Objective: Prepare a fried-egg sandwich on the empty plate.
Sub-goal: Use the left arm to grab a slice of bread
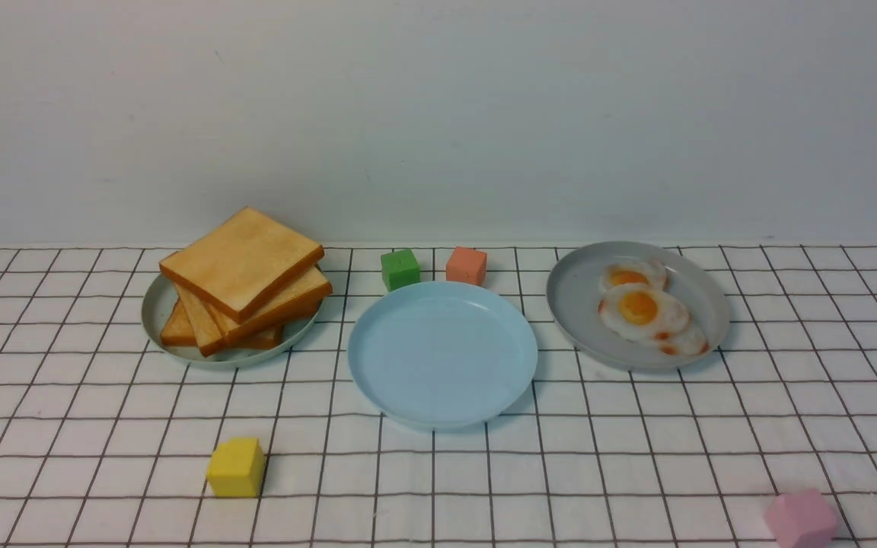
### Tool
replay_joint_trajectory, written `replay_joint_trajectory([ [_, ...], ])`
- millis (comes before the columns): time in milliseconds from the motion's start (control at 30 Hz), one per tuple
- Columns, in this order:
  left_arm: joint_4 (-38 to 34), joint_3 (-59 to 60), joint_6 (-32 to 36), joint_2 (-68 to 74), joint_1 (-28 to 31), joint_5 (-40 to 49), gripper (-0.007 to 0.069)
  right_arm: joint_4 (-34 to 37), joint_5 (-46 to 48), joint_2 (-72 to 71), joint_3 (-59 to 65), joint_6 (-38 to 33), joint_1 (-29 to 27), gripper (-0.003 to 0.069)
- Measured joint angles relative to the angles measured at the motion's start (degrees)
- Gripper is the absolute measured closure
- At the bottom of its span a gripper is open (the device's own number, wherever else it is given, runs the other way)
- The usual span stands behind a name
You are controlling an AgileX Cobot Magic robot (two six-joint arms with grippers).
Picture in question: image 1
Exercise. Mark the toast slice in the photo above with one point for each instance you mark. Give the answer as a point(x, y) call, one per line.
point(299, 300)
point(179, 332)
point(243, 263)
point(209, 338)

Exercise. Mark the fried egg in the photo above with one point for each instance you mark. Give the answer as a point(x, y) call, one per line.
point(650, 272)
point(639, 313)
point(690, 341)

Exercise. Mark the orange cube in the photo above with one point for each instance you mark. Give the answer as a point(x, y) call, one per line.
point(466, 265)

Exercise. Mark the green cube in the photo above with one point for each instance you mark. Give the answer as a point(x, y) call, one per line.
point(399, 269)

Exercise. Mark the light blue center plate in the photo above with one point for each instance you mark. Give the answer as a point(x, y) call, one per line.
point(442, 356)

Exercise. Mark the grey egg plate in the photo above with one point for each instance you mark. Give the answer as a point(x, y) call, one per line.
point(574, 294)

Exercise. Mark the light green bread plate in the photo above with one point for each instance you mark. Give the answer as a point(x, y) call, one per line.
point(157, 304)

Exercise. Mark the yellow cube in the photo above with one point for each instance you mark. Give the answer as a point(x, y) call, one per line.
point(236, 468)

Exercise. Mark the checkered white tablecloth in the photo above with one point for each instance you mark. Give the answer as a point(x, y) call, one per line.
point(105, 441)

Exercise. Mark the pink cube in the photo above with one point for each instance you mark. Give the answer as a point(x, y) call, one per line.
point(801, 519)

